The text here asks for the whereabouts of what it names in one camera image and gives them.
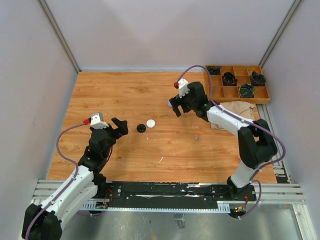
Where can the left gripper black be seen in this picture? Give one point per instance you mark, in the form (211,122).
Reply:
(122,128)

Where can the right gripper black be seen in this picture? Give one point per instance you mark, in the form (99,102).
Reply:
(176,101)

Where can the black earbud charging case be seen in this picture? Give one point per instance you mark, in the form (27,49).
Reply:
(141,128)

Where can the white earbud charging case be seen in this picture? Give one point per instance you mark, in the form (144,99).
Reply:
(150,123)

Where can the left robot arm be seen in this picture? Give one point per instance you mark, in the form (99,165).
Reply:
(47,220)

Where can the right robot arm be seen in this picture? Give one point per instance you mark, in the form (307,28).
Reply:
(256,145)

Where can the rolled dark tie top-left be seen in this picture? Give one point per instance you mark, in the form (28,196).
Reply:
(214,69)

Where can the rolled black tie centre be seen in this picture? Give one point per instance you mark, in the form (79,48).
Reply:
(228,79)

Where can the rolled black tie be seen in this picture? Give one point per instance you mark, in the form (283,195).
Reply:
(228,79)
(257,79)

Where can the wooden compartment tray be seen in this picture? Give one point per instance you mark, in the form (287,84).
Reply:
(214,84)

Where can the beige folded cloth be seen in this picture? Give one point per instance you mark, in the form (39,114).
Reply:
(242,110)

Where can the rolled blue patterned tie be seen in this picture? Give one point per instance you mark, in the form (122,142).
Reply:
(246,91)

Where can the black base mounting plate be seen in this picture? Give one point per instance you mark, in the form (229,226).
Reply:
(166,196)

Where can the rolled black tie right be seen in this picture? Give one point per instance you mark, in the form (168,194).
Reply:
(257,79)

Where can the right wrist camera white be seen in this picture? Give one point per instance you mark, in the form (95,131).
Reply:
(182,87)

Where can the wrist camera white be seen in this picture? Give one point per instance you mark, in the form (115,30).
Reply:
(182,87)
(97,121)

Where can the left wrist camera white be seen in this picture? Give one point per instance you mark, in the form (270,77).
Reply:
(97,121)

